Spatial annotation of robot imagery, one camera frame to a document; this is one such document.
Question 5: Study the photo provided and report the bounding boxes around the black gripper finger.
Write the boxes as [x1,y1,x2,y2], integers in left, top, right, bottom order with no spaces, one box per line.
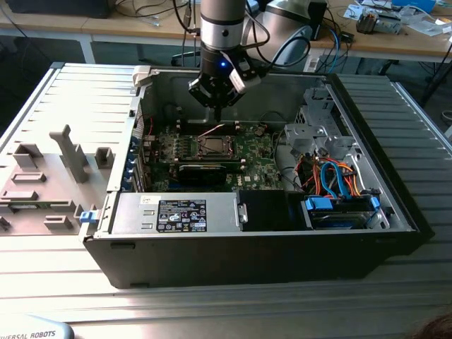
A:
[220,83,245,108]
[187,75,222,121]

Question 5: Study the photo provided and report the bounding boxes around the silver CPU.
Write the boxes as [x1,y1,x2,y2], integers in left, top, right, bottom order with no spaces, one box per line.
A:
[204,138,227,153]

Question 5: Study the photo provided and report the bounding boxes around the CPU socket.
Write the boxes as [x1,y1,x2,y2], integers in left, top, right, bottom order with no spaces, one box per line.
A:
[192,136,236,160]

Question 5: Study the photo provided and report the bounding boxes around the finned CPU cooler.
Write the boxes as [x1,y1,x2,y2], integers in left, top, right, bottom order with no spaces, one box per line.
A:
[355,12,381,35]

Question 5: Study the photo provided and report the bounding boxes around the white plastic case latch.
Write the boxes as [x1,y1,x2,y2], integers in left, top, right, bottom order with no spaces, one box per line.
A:
[132,65,153,88]

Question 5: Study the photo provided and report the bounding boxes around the green motherboard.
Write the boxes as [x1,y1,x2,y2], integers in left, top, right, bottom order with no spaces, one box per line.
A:
[143,121,283,194]

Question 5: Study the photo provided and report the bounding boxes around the black graphics card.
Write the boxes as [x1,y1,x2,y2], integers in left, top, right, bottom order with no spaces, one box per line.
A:
[176,162,229,188]

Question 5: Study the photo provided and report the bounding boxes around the metal disk bay cage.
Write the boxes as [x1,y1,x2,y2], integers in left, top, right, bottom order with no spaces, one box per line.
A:
[284,86,357,160]

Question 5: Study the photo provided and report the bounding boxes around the light wooden desk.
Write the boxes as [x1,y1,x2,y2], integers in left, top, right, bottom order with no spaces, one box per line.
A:
[303,0,452,64]
[0,0,203,47]

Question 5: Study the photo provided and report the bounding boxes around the silver power supply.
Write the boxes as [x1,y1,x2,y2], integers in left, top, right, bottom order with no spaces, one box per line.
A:
[108,192,244,236]

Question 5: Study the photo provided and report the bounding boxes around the hard disk in blue carrier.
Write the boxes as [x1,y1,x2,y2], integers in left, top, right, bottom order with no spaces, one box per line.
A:
[299,196,382,230]

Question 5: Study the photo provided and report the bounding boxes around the grey parts rack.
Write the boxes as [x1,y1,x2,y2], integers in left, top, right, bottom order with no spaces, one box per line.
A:
[0,124,119,237]

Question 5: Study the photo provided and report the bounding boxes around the black monitor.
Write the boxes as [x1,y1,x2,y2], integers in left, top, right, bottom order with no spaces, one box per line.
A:
[5,0,114,19]

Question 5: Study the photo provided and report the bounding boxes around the black PC case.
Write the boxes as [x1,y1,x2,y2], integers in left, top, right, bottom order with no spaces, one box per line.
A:
[81,65,435,290]

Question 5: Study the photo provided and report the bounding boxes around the silver metal box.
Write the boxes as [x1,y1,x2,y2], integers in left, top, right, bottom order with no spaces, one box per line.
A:
[374,13,403,35]

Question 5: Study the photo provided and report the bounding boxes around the blue box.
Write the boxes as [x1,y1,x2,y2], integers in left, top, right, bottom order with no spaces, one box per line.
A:
[391,0,437,13]

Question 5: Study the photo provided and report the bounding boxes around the clear plastic bags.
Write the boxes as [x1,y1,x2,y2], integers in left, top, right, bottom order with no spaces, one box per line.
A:
[405,16,452,38]

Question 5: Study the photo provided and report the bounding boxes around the person's brown hair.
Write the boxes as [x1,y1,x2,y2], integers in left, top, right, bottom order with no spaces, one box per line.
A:
[412,312,452,339]

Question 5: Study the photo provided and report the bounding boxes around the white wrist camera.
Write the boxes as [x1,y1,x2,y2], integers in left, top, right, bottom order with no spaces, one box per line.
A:
[227,52,263,95]

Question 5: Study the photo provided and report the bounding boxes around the black camera cable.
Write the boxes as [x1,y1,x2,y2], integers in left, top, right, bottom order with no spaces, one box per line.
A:
[243,10,311,75]

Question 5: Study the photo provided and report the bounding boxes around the blue wire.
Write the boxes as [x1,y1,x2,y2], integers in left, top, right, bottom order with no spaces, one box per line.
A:
[319,157,349,201]

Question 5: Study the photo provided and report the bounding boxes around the orange wire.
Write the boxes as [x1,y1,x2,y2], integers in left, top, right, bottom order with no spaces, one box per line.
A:
[296,158,363,197]

